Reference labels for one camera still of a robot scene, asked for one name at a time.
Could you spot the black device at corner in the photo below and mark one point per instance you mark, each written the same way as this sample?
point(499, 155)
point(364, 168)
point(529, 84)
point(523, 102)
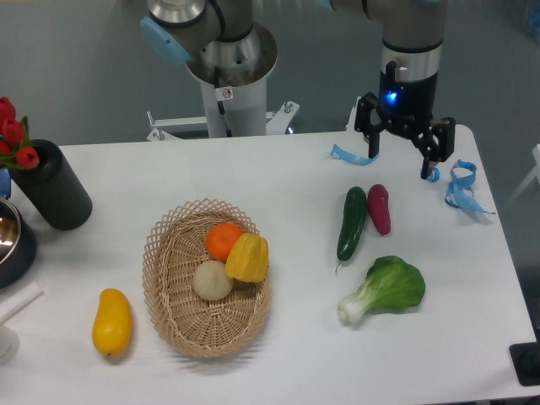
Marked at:
point(525, 359)

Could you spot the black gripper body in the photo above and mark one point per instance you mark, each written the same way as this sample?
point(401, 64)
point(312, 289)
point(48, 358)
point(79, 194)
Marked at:
point(405, 107)

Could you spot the black cylindrical vase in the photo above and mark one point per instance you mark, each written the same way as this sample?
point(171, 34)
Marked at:
point(54, 188)

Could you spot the woven wicker basket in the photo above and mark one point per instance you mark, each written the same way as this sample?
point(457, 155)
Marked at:
point(191, 325)

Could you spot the white stand object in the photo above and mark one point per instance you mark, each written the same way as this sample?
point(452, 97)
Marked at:
point(12, 304)

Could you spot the yellow bell pepper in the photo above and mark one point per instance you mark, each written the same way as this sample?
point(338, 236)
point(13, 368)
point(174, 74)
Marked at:
point(248, 260)

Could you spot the red tulip flowers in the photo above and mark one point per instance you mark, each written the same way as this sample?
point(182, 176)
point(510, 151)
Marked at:
point(17, 150)

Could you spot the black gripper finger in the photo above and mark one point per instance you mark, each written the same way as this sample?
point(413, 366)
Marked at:
point(436, 144)
point(367, 104)

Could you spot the green cucumber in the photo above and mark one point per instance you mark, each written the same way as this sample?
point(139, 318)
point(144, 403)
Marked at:
point(354, 216)

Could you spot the black metal bowl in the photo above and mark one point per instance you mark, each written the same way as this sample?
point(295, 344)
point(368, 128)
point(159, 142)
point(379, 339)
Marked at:
point(18, 244)

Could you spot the blue ribbon strip left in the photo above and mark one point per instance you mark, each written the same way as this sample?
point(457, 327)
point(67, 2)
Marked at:
point(338, 153)

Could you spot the yellow mango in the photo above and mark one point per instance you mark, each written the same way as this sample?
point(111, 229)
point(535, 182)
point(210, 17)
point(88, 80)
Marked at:
point(112, 329)

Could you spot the orange fruit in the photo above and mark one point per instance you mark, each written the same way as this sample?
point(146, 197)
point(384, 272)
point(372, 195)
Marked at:
point(221, 239)

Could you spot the blue ribbon strip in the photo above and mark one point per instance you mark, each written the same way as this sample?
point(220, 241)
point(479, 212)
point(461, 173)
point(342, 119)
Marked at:
point(338, 153)
point(459, 193)

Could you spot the green bok choy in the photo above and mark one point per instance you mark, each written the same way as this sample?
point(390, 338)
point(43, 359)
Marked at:
point(391, 284)

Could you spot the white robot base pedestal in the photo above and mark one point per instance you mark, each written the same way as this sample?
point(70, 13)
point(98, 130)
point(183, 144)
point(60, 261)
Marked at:
point(233, 81)

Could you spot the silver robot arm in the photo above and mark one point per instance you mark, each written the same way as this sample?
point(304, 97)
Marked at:
point(411, 40)

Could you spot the blue ribbon strip right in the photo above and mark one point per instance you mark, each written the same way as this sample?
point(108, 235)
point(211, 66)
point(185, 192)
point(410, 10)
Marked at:
point(459, 193)

